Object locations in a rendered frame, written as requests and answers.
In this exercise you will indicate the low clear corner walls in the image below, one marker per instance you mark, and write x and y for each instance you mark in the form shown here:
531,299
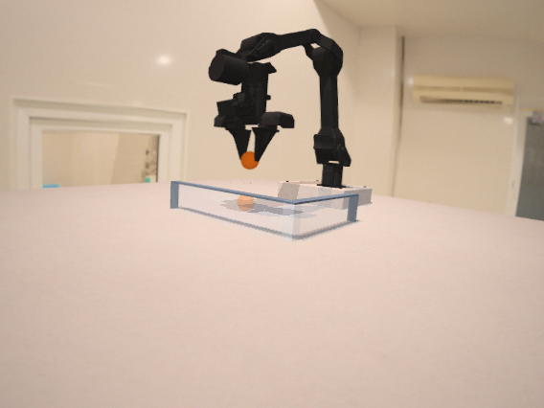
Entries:
269,218

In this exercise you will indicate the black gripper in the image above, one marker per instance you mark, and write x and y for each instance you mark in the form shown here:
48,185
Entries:
267,123

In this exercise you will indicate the orange ball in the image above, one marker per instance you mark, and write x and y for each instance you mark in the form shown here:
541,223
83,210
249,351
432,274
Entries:
247,160

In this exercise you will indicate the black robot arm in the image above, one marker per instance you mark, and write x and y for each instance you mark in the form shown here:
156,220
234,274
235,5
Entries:
234,69

